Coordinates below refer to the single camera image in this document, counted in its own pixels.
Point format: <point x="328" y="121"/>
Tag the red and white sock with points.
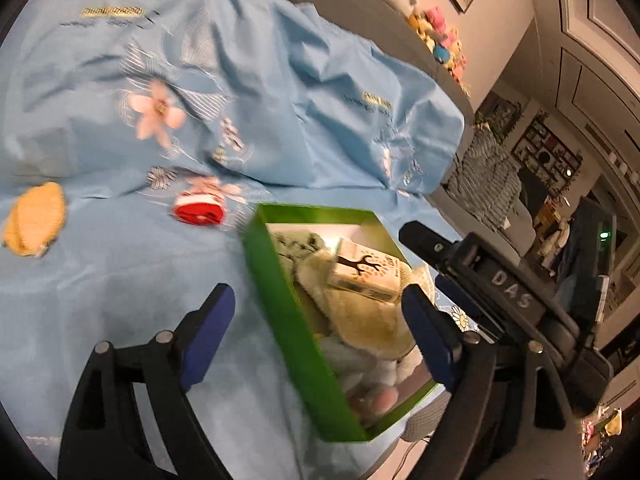
<point x="200" y="210"/>

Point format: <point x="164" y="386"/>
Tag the pink yellow plush toy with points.
<point x="435" y="22"/>

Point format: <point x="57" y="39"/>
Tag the colourful plush toy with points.
<point x="447" y="57"/>

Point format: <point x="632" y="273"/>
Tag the dark wall photo shelf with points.
<point x="545" y="150"/>

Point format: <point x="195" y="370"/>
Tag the grey sofa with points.
<point x="350" y="0"/>

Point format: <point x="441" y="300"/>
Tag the blue floral blanket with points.
<point x="125" y="285"/>

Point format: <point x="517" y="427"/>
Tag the dark blue cloth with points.
<point x="582" y="250"/>

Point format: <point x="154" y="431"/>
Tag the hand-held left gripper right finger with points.
<point x="430" y="340"/>

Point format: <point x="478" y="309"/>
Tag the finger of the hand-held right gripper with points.
<point x="430" y="242"/>

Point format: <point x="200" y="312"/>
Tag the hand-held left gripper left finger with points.
<point x="210" y="330"/>

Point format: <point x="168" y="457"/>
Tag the green box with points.
<point x="290" y="310"/>

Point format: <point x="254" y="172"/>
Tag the white panelled door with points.
<point x="590" y="60"/>

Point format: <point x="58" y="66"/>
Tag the white fluffy cloth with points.
<point x="365" y="325"/>

